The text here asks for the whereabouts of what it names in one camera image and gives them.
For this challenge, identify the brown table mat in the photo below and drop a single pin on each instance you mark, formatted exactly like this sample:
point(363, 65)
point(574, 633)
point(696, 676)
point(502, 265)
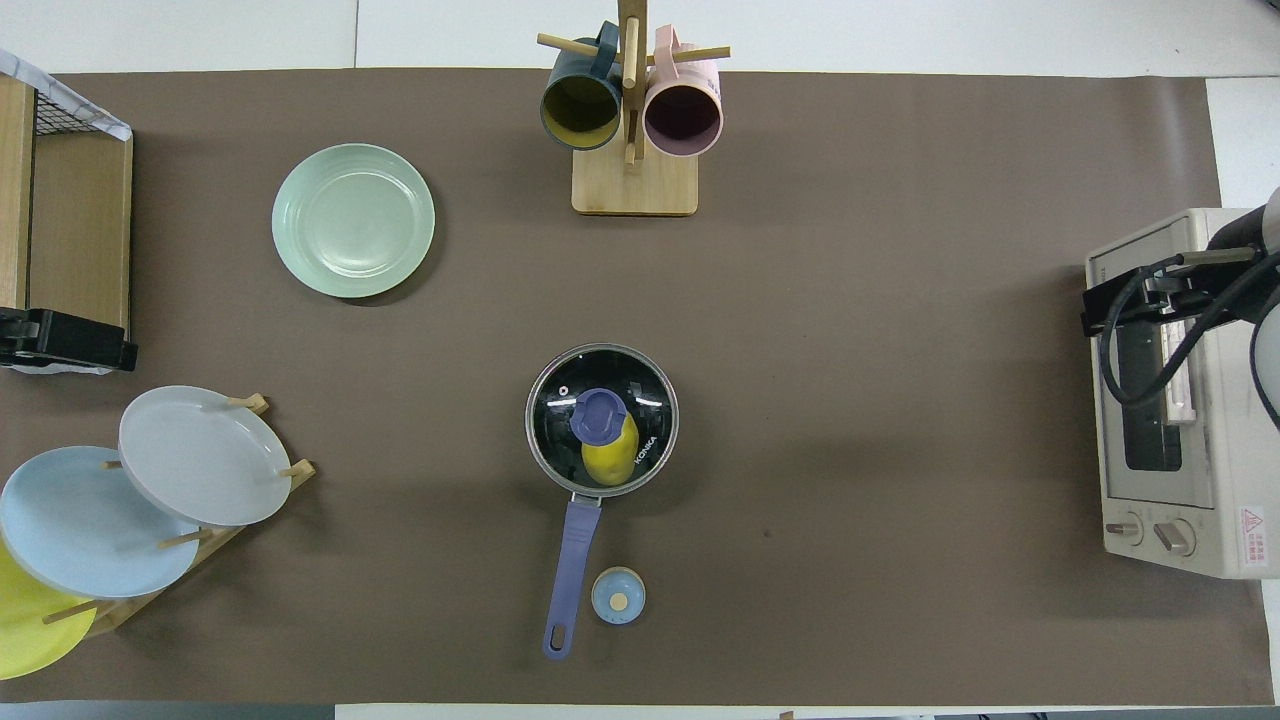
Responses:
point(800, 300)

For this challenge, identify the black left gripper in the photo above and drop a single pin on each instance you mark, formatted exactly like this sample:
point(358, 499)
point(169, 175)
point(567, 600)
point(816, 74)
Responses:
point(70, 345)

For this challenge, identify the grey plate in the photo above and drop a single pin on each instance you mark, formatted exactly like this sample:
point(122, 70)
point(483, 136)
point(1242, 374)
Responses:
point(200, 460)

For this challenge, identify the glass lid blue knob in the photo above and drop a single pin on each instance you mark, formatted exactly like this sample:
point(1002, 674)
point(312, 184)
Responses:
point(600, 415)

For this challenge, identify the yellow toy potato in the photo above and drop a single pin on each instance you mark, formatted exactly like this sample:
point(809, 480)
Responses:
point(610, 462)

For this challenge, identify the wooden plate rack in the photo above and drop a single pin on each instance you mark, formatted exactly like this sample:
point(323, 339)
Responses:
point(112, 612)

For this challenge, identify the light blue plate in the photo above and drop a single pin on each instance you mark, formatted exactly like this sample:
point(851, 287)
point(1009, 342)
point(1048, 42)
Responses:
point(80, 530)

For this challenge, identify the white crumpled plastic sheet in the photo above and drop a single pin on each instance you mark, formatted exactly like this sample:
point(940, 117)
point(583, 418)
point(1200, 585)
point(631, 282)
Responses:
point(30, 369)

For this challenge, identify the yellow plate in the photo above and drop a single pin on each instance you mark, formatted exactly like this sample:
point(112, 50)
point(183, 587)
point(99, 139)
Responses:
point(30, 630)

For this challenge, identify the wooden mug tree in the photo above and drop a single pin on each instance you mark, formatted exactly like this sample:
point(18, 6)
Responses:
point(635, 185)

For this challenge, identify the pink mug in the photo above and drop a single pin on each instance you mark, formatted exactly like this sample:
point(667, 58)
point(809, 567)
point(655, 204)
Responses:
point(682, 115)

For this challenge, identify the mint green plate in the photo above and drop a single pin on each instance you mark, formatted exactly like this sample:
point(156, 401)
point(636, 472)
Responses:
point(350, 220)

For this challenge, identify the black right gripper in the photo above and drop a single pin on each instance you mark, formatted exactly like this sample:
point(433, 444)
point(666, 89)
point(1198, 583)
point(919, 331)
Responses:
point(1125, 305)

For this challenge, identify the dark blue mug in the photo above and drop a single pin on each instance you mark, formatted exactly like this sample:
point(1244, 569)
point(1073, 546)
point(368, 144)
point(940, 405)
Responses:
point(580, 110)

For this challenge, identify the beige toaster oven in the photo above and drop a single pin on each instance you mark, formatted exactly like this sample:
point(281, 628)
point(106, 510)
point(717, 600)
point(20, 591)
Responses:
point(1150, 490)

